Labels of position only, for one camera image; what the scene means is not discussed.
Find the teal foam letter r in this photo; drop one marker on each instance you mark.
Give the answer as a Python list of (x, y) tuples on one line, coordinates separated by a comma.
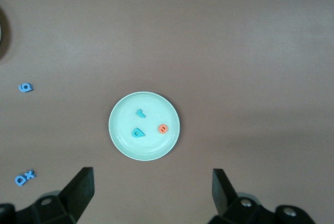
[(141, 113)]

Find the orange foam letter e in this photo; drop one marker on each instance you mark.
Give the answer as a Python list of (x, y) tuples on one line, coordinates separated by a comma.
[(163, 129)]

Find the blue foam letter D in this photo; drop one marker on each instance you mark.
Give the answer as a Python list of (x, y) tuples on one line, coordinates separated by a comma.
[(19, 181)]

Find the blue foam letter x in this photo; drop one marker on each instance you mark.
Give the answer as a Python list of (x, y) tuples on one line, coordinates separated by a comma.
[(30, 174)]

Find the pale green round plate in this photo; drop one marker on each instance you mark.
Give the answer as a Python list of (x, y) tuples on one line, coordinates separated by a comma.
[(151, 148)]

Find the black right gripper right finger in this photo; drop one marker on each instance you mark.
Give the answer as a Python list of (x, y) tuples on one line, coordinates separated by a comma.
[(235, 208)]

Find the teal foam letter d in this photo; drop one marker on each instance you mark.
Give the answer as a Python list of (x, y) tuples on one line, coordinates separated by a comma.
[(141, 133)]

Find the blue foam letter g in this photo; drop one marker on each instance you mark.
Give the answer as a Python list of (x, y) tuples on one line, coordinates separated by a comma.
[(25, 87)]

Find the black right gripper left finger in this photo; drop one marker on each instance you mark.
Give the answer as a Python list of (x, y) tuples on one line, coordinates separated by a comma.
[(65, 205)]

